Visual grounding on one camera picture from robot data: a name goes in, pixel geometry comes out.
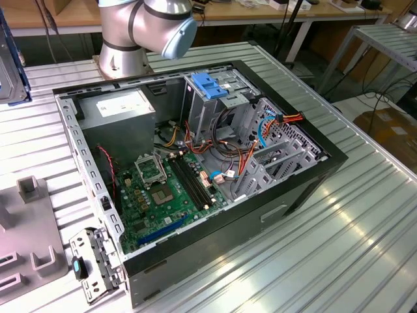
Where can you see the hard disk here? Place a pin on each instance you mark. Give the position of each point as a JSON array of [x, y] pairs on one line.
[[8, 71]]

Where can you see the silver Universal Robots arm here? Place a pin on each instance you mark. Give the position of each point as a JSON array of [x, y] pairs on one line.
[[123, 32]]

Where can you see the metal disk bay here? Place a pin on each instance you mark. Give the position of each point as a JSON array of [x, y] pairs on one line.
[[260, 172]]

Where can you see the black RAM slot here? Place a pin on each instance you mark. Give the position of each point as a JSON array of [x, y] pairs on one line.
[[189, 182], [193, 182], [198, 182], [184, 182]]

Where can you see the metal optical drive cage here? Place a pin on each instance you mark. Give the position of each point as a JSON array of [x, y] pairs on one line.
[[202, 111]]

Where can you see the green motherboard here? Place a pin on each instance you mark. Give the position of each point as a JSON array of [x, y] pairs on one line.
[[177, 208]]

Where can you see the blue plastic drive latch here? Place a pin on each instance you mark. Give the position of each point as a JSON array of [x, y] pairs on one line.
[[205, 84]]

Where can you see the black open PC case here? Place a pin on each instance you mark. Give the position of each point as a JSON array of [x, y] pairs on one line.
[[211, 241]]

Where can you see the blue expansion slot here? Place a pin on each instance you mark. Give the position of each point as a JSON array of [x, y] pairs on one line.
[[163, 230]]

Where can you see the grey power supply unit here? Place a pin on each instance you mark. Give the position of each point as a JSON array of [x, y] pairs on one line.
[[117, 137]]

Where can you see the black chipset chip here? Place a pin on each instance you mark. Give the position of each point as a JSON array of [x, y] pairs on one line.
[[140, 226]]

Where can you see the black stand pole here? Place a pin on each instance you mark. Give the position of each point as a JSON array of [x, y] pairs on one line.
[[286, 32]]

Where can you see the black power adapter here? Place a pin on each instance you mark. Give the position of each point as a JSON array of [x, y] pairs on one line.
[[198, 8]]

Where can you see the flat cardboard box with label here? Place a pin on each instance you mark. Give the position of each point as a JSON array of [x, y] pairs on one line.
[[391, 130]]

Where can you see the grey parts rack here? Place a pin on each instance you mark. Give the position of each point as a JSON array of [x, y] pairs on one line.
[[29, 228]]

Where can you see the metal slat side table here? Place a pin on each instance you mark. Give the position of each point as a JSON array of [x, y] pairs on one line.
[[391, 45]]

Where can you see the metal slot retainer bracket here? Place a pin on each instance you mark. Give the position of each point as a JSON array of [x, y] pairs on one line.
[[92, 251]]

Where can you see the wooden desk white frame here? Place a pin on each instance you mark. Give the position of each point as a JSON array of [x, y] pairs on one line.
[[325, 14]]

